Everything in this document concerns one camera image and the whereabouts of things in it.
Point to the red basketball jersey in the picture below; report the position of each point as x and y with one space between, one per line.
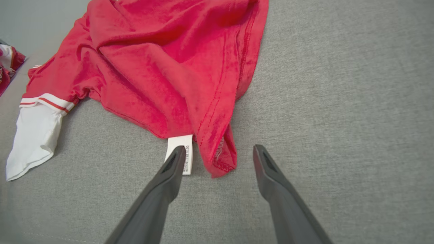
169 67

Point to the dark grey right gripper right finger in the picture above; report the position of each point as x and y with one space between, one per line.
288 210

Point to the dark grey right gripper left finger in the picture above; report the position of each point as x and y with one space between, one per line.
152 210

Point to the red Bulls shorts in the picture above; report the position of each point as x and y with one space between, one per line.
6 78

